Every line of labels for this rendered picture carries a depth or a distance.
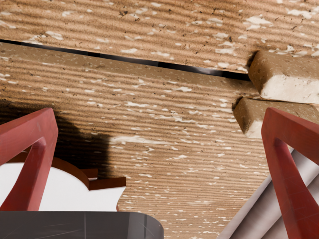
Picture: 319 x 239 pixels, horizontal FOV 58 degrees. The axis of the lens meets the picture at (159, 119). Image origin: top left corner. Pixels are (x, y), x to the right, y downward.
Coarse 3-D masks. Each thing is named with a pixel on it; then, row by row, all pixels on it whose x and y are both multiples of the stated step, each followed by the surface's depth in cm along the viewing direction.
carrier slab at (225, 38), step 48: (0, 0) 14; (48, 0) 14; (96, 0) 14; (144, 0) 14; (192, 0) 15; (240, 0) 15; (288, 0) 15; (96, 48) 16; (144, 48) 16; (192, 48) 16; (240, 48) 17; (288, 48) 17
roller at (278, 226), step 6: (318, 174) 33; (312, 180) 34; (318, 180) 33; (312, 186) 34; (318, 186) 34; (312, 192) 34; (318, 192) 34; (318, 198) 34; (318, 204) 35; (276, 222) 41; (282, 222) 40; (270, 228) 42; (276, 228) 41; (282, 228) 40; (264, 234) 43; (270, 234) 42; (276, 234) 41; (282, 234) 41
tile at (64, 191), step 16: (16, 160) 15; (0, 176) 16; (16, 176) 16; (48, 176) 16; (64, 176) 16; (80, 176) 17; (0, 192) 17; (48, 192) 17; (64, 192) 17; (80, 192) 18; (96, 192) 18; (112, 192) 18; (48, 208) 18; (64, 208) 19; (80, 208) 19; (96, 208) 19; (112, 208) 19
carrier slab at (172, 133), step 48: (0, 48) 16; (0, 96) 17; (48, 96) 18; (96, 96) 18; (144, 96) 18; (192, 96) 19; (240, 96) 19; (96, 144) 21; (144, 144) 22; (192, 144) 22; (240, 144) 23; (144, 192) 26; (192, 192) 27; (240, 192) 28
